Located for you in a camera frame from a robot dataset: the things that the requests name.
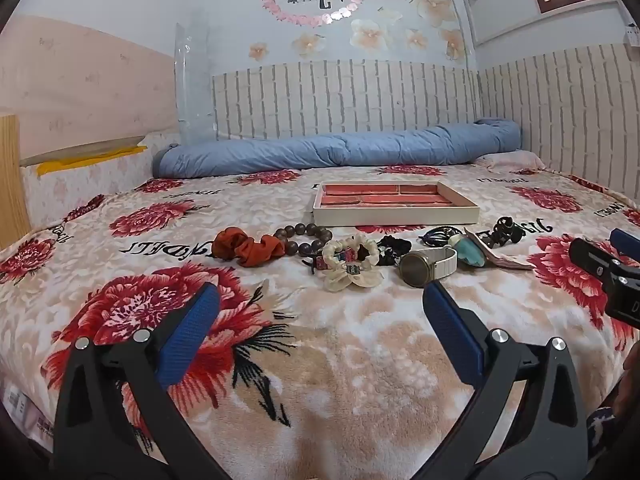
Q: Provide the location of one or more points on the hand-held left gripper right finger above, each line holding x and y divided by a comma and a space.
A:
450, 325

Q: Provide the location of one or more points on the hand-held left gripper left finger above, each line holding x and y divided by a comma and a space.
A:
192, 330

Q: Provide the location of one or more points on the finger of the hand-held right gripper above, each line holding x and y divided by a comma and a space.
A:
625, 238
590, 257

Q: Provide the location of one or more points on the wristwatch with pale band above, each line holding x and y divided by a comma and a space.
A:
417, 267

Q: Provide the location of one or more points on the black scrunchie with metal charm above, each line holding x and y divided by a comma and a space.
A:
392, 255

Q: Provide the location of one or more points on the rust orange scrunchie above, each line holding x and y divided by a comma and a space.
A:
250, 250

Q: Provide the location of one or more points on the cream ruffled scrunchie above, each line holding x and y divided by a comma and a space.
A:
345, 281

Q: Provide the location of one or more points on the cream tray with red lining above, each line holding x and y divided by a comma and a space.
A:
395, 217

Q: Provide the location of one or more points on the person's right forearm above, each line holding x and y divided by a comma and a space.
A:
631, 365

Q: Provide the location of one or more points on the black claw hair clip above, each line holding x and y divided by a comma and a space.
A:
502, 232

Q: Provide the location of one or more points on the red floral fleece blanket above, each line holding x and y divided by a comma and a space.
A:
350, 360

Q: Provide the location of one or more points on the pale pink pillow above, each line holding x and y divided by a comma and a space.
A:
515, 159

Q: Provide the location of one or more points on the person's dark patterned clothing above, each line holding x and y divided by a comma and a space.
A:
612, 427

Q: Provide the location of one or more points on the pale floral bed sheet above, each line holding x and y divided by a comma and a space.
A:
100, 182

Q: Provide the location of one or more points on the yellow cloth strip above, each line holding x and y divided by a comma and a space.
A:
85, 161

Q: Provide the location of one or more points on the rolled blue duvet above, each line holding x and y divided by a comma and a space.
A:
325, 152

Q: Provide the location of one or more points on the beige flat board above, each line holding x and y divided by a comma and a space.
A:
75, 149

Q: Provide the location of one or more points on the clear plastic sheet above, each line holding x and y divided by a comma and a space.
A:
192, 85

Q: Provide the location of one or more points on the white wall outlet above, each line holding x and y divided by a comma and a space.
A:
632, 35

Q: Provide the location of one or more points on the wooden bed post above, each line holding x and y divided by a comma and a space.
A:
12, 185

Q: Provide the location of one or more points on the group of flower wall stickers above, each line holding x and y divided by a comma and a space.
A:
370, 35

